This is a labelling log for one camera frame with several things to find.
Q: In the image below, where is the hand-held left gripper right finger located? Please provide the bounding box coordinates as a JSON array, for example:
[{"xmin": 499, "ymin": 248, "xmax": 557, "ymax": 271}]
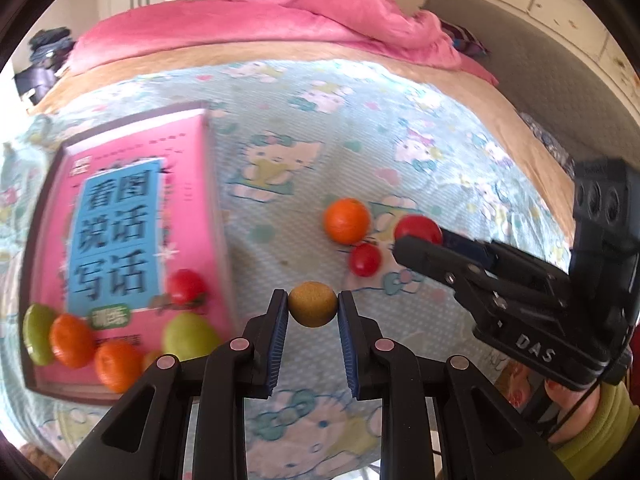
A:
[{"xmin": 337, "ymin": 290, "xmax": 576, "ymax": 480}]

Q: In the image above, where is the small orange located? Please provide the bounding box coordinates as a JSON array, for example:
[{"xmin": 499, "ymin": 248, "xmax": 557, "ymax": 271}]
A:
[
  {"xmin": 95, "ymin": 341, "xmax": 143, "ymax": 394},
  {"xmin": 49, "ymin": 313, "xmax": 97, "ymax": 368}
]

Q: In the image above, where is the dark patterned cloth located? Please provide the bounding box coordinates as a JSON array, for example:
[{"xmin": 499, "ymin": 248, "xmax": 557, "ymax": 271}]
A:
[{"xmin": 520, "ymin": 110, "xmax": 576, "ymax": 181}]

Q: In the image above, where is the grey upholstered headboard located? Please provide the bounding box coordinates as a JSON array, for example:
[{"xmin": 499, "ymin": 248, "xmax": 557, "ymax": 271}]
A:
[{"xmin": 417, "ymin": 0, "xmax": 640, "ymax": 181}]

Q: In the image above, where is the large orange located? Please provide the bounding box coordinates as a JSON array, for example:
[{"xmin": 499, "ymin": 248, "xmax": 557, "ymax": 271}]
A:
[{"xmin": 323, "ymin": 198, "xmax": 372, "ymax": 246}]

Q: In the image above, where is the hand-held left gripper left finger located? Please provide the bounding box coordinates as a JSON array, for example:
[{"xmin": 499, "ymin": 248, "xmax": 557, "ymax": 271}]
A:
[{"xmin": 62, "ymin": 288, "xmax": 290, "ymax": 480}]

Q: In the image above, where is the pink picture book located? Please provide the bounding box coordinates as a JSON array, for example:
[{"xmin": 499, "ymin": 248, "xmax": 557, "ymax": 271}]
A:
[{"xmin": 22, "ymin": 101, "xmax": 238, "ymax": 406}]

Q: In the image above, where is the red tomato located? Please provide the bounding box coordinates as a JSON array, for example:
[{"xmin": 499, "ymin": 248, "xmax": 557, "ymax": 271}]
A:
[
  {"xmin": 393, "ymin": 215, "xmax": 443, "ymax": 247},
  {"xmin": 166, "ymin": 269, "xmax": 208, "ymax": 306},
  {"xmin": 349, "ymin": 243, "xmax": 382, "ymax": 278}
]

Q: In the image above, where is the green mango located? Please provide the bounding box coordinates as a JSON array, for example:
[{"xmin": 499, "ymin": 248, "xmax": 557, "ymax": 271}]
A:
[
  {"xmin": 162, "ymin": 312, "xmax": 222, "ymax": 362},
  {"xmin": 22, "ymin": 303, "xmax": 58, "ymax": 367}
]

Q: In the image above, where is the beige bed cover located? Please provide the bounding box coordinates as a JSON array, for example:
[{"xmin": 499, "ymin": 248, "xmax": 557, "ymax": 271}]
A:
[{"xmin": 27, "ymin": 40, "xmax": 576, "ymax": 241}]

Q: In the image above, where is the dark clothes pile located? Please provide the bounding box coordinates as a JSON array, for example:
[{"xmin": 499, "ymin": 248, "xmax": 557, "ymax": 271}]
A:
[{"xmin": 12, "ymin": 27, "xmax": 76, "ymax": 106}]

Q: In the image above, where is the purple patterned pillow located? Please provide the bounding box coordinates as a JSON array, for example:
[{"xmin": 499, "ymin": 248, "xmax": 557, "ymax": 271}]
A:
[{"xmin": 440, "ymin": 20, "xmax": 491, "ymax": 58}]

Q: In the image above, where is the white patterned wardrobe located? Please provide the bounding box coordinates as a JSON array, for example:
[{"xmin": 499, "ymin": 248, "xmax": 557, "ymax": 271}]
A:
[{"xmin": 470, "ymin": 0, "xmax": 640, "ymax": 91}]

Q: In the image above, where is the person's right hand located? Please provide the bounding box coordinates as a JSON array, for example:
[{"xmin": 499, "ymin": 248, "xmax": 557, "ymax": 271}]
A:
[{"xmin": 542, "ymin": 377, "xmax": 601, "ymax": 443}]

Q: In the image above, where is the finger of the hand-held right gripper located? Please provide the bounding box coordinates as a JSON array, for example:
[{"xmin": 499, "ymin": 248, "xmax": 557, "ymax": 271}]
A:
[
  {"xmin": 394, "ymin": 235, "xmax": 506, "ymax": 331},
  {"xmin": 440, "ymin": 229, "xmax": 571, "ymax": 311}
]

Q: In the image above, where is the pink quilt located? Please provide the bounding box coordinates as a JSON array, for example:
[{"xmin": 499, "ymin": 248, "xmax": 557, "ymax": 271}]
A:
[{"xmin": 65, "ymin": 0, "xmax": 498, "ymax": 86}]

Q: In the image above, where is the person's right forearm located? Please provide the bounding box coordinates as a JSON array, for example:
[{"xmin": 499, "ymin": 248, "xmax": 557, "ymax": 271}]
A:
[{"xmin": 552, "ymin": 380, "xmax": 640, "ymax": 478}]

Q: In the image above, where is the cartoon cat printed bedsheet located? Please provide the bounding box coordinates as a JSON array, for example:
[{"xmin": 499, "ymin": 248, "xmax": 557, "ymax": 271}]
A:
[{"xmin": 0, "ymin": 57, "xmax": 571, "ymax": 480}]

